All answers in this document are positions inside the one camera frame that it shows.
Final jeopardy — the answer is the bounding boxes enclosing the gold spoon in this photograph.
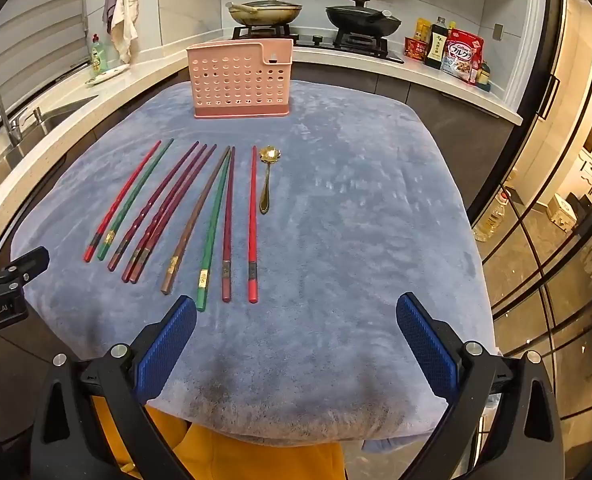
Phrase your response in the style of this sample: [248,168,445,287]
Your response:
[259,146,281,215]

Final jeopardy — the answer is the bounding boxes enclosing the dark red chopstick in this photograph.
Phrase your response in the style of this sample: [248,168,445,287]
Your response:
[222,146,237,304]
[107,141,200,272]
[130,144,219,285]
[121,144,209,283]

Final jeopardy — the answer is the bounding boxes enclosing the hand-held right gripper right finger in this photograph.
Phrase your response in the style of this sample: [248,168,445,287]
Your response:
[396,292,567,480]

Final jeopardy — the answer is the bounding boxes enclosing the black wok with lid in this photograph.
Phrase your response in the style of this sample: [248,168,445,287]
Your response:
[325,0,403,37]

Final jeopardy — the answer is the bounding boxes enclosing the pink perforated utensil holder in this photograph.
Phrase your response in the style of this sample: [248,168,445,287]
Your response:
[186,37,295,121]

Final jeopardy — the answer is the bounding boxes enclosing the black gas stove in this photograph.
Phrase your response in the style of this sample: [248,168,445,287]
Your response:
[232,22,391,59]

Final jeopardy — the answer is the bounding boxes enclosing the brown chopstick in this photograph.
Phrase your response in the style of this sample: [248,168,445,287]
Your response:
[160,146,232,296]

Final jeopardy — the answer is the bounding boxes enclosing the red snack package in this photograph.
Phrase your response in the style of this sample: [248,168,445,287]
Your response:
[404,36,429,62]

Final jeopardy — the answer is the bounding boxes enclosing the blue-grey plush blanket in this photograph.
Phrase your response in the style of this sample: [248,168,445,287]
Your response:
[10,80,494,448]

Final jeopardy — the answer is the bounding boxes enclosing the glass sliding door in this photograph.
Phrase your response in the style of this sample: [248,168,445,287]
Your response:
[468,0,592,461]

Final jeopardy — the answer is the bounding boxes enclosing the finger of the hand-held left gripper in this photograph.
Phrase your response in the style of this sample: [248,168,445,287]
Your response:
[0,246,51,291]

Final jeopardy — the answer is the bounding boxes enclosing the steel kitchen sink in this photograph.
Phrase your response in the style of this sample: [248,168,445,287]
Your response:
[0,92,99,171]

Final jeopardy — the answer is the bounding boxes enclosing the dark soy sauce bottle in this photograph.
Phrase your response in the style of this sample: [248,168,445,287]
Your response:
[424,16,449,68]

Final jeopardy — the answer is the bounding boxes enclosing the red and white cereal bag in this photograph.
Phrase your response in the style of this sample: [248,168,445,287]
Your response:
[441,30,484,80]

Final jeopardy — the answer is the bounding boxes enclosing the beige pan with lid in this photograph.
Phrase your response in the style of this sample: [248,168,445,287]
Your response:
[226,0,304,28]

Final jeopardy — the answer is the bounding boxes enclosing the window blinds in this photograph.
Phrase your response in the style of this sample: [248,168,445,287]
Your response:
[0,0,89,126]

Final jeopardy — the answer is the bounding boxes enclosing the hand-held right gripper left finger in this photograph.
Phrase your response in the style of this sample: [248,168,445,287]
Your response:
[28,295,197,480]

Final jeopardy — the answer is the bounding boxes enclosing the white hanging cloth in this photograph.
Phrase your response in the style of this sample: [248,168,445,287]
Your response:
[110,0,139,65]

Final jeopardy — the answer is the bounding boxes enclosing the green dish soap bottle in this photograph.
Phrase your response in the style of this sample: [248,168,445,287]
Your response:
[90,34,109,75]

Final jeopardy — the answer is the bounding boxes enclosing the green chopstick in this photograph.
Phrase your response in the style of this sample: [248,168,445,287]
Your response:
[195,150,235,313]
[97,138,175,262]

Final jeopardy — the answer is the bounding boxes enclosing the grey hanging cloth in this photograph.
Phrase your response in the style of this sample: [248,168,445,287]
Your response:
[102,0,122,36]

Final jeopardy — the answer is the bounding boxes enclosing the cooking oil bottle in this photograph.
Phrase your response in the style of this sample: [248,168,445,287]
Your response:
[473,185,512,243]

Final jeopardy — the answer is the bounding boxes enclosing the person's yellow clothing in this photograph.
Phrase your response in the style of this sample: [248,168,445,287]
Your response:
[90,395,347,480]

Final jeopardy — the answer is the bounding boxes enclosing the white oval dish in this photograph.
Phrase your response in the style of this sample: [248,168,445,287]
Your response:
[86,66,130,87]

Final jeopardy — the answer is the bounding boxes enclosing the white kitchen counter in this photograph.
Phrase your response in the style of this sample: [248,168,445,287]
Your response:
[0,42,524,241]

